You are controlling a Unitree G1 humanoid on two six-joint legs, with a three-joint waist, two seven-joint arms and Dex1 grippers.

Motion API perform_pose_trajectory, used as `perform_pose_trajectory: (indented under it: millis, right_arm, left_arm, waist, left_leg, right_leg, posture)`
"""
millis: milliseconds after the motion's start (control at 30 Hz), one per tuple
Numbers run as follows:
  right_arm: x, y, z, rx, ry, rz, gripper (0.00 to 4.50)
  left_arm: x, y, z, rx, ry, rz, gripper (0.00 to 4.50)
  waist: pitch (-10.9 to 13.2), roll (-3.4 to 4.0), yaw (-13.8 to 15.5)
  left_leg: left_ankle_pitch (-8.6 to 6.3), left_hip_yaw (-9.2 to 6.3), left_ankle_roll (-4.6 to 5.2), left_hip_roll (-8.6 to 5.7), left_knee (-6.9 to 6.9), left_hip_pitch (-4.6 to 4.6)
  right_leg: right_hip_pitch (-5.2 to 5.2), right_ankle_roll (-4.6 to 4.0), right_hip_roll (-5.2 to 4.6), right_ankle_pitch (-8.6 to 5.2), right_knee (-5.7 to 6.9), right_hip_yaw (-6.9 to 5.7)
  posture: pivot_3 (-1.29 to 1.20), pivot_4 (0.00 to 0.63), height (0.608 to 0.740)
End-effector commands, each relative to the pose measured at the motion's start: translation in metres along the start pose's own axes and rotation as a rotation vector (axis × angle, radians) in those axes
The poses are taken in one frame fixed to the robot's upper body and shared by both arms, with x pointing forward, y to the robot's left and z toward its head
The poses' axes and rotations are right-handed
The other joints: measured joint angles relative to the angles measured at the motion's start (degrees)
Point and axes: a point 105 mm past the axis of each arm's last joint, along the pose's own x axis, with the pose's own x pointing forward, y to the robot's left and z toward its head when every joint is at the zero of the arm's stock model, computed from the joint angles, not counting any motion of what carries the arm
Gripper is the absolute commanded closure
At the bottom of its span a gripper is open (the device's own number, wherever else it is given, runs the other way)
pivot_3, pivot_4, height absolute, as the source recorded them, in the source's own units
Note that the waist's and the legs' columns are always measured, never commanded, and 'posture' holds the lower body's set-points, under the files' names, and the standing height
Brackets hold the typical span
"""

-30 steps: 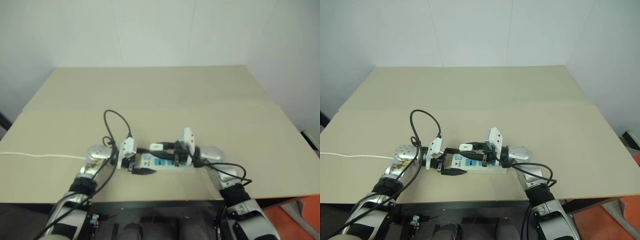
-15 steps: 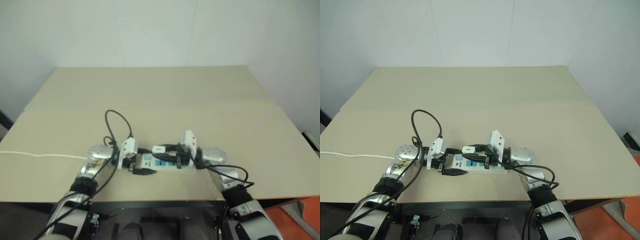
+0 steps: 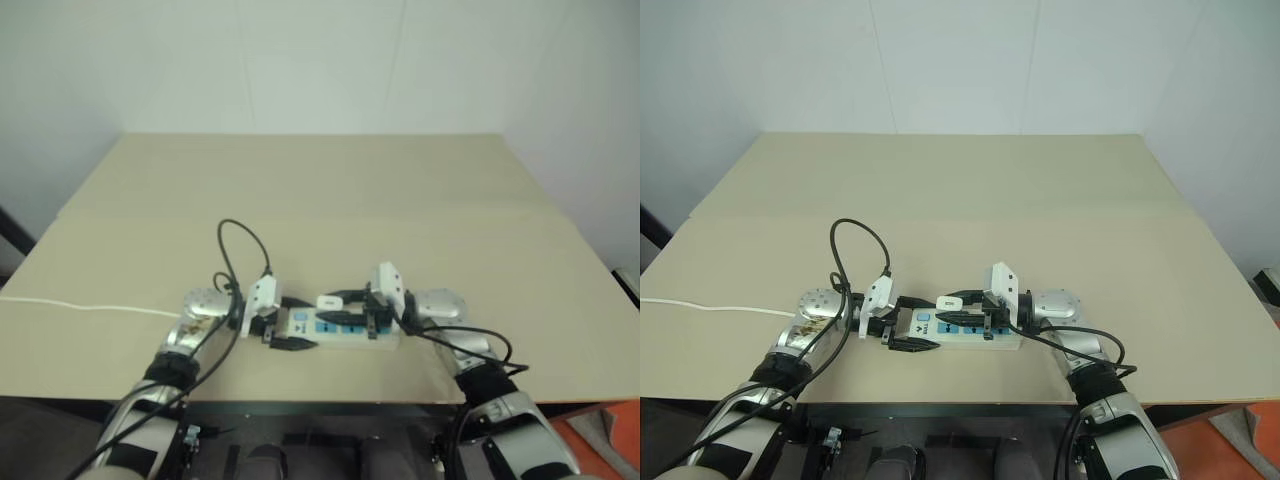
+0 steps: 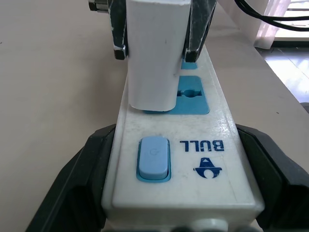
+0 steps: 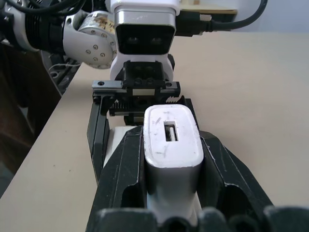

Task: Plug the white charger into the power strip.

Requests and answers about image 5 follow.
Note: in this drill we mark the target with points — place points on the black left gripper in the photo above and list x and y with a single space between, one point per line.
142 82

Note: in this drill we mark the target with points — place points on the white usb charger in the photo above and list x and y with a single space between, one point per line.
169 149

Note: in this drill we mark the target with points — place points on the light wooden board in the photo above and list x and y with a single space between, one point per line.
207 7

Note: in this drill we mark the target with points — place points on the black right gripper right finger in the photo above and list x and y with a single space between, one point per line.
227 174

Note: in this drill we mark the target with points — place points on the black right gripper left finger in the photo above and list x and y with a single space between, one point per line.
118 169

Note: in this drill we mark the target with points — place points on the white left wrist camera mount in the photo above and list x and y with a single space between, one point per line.
144 31

